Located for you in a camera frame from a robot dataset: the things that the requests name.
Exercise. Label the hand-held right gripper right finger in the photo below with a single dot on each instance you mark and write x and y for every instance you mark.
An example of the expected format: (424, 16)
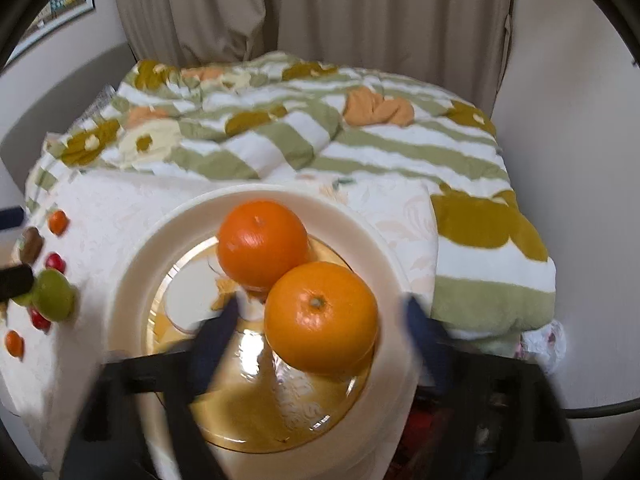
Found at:
(420, 330)

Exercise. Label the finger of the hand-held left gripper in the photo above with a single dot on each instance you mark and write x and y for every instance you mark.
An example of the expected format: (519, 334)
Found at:
(15, 282)
(10, 217)

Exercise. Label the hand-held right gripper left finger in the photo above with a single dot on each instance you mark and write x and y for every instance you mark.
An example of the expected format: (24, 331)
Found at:
(220, 332)

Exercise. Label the brown kiwi with green sticker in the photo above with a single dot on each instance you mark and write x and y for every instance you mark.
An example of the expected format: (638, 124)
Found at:
(30, 245)

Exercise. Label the green jujube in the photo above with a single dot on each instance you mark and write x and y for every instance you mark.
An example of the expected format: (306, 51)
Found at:
(52, 295)

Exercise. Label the red cherry tomato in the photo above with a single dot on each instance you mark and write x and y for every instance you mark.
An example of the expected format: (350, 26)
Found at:
(55, 262)
(40, 319)

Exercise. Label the small orange tomato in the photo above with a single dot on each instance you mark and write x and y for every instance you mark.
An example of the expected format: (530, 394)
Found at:
(14, 344)

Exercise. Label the large orange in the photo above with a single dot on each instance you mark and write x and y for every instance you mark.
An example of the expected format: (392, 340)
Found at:
(262, 245)
(320, 317)

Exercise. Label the cream round plate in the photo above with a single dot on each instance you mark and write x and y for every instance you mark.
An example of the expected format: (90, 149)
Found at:
(150, 240)

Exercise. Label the orange cherry tomato on cloth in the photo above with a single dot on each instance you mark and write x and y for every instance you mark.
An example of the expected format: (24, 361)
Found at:
(57, 222)

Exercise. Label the amber glass dish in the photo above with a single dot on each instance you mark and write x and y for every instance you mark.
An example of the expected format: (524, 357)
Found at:
(250, 410)

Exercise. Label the white embossed cloth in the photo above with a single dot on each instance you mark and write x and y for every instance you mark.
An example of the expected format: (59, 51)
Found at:
(125, 200)

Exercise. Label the clear plastic bag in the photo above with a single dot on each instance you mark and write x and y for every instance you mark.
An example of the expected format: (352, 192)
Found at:
(545, 345)

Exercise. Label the floral striped blanket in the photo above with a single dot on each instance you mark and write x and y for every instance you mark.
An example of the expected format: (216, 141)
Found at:
(400, 150)

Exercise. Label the beige curtain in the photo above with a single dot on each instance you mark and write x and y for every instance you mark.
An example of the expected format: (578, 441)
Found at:
(350, 10)

